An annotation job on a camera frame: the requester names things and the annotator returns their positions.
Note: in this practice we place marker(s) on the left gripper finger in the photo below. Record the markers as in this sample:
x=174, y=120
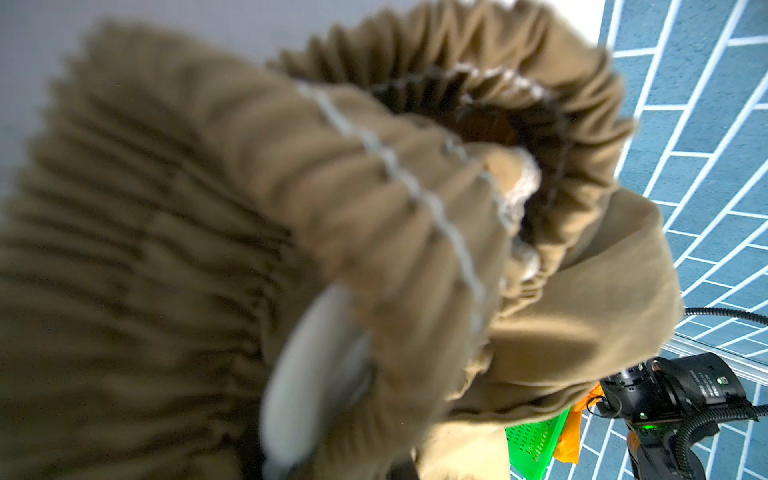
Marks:
x=405, y=470

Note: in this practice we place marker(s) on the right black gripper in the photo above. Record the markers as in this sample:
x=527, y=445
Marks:
x=637, y=396

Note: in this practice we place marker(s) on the green perforated plastic basket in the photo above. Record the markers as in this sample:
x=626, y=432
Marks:
x=531, y=446

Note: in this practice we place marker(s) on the tan drawstring shorts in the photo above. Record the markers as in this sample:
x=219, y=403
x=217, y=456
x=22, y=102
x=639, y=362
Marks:
x=452, y=167

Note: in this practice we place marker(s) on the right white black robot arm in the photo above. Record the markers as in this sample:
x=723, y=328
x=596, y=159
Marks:
x=651, y=448

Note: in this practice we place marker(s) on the orange shorts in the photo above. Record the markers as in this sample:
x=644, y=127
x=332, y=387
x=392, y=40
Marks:
x=568, y=447

